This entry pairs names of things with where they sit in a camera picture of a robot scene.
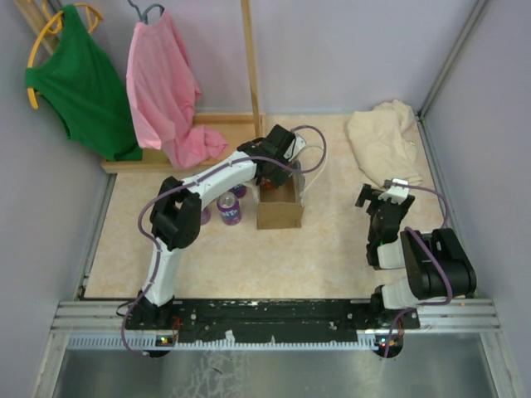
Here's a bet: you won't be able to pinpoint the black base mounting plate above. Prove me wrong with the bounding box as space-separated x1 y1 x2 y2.
124 296 421 344

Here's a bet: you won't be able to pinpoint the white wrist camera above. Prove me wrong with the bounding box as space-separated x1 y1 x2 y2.
284 133 307 162
379 178 409 205

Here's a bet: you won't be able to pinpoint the brown canvas bag white handles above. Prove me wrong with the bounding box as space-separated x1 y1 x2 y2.
255 159 326 231

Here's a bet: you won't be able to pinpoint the green tank top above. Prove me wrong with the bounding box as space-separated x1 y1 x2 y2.
25 4 143 162

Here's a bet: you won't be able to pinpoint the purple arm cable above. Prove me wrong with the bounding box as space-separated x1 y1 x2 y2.
381 184 454 360
119 125 328 360

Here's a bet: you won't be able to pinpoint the purple soda can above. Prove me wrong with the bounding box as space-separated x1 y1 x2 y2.
231 184 247 199
217 192 241 226
200 206 211 226

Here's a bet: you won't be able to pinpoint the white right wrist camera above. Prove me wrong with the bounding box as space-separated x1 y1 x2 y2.
379 178 409 205

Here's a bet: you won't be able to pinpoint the aluminium frame rail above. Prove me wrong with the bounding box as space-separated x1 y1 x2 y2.
51 298 501 333

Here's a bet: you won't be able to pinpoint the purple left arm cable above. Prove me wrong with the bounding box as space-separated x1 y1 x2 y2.
119 125 328 360

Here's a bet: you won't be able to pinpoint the white cable duct strip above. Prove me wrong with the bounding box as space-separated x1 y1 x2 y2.
66 331 399 352

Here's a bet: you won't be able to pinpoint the pink shirt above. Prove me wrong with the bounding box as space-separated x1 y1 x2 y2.
126 11 228 169

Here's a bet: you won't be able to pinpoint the cream folded cloth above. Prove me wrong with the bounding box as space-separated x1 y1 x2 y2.
346 99 422 187

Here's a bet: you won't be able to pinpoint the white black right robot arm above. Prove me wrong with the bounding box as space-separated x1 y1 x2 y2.
355 179 477 329

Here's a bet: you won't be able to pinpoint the grey clothes hanger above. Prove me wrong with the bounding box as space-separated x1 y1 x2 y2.
127 0 165 25

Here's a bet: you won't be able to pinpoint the wooden clothes rack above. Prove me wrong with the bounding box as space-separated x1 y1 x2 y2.
1 1 266 174

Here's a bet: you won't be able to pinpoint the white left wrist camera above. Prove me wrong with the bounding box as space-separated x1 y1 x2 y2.
284 133 307 162

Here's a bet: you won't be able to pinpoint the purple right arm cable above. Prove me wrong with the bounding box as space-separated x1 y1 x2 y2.
381 184 454 360

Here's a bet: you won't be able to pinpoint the yellow clothes hanger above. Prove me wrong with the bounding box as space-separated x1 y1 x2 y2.
27 2 104 109

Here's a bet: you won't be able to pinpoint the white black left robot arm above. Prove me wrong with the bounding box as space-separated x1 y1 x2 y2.
141 124 306 329

